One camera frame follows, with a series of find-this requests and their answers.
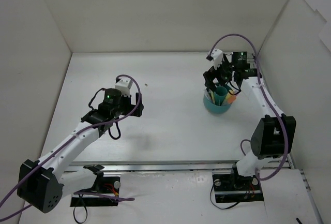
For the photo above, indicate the yellow slim highlighter pen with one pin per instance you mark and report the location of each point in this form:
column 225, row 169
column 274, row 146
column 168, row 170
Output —
column 212, row 96

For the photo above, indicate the aluminium front rail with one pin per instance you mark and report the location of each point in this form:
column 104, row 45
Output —
column 153, row 166

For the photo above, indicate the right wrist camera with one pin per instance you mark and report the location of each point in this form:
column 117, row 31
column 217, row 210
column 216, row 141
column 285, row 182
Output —
column 215, row 56

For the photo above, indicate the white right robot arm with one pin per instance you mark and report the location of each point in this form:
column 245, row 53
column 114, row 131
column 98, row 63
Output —
column 246, row 167

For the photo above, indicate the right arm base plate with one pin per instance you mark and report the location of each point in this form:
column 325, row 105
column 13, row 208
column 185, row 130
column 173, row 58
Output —
column 228, row 188

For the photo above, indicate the aluminium right rail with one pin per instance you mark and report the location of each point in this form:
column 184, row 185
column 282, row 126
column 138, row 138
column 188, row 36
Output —
column 273, row 137

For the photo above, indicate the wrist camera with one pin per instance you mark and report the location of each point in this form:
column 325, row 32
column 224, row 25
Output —
column 124, row 86
column 215, row 56

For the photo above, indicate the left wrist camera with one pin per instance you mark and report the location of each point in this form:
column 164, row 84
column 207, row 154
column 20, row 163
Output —
column 124, row 86

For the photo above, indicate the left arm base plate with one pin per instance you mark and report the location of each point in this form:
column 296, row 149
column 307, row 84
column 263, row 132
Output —
column 109, row 186

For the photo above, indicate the teal round desk organizer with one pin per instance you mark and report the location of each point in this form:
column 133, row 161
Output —
column 220, row 94

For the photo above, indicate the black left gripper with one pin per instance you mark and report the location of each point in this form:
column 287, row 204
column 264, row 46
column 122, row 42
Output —
column 138, row 104

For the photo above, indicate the aluminium rail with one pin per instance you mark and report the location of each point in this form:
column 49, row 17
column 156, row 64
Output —
column 153, row 166
column 273, row 137

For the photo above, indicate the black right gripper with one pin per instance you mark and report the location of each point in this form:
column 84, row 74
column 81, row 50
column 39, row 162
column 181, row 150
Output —
column 213, row 74

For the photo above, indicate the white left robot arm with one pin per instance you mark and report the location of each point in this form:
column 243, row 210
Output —
column 42, row 183

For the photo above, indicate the orange capped clear highlighter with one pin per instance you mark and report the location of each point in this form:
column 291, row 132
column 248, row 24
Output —
column 229, row 99

